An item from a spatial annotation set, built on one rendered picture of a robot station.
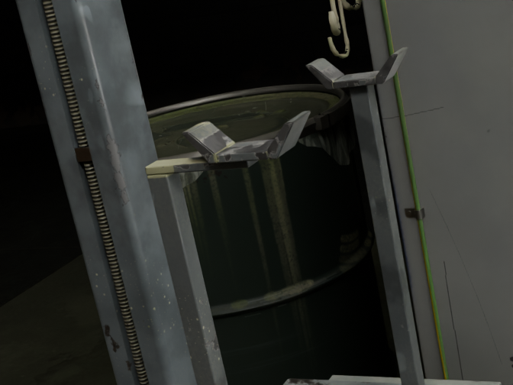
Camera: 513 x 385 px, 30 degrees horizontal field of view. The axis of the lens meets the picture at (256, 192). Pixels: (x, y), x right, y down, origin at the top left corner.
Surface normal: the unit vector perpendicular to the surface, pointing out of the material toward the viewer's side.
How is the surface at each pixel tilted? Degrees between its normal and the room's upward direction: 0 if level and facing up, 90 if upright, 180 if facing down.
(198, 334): 90
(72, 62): 90
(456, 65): 90
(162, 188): 90
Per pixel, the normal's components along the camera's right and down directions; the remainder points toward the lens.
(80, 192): -0.43, 0.32
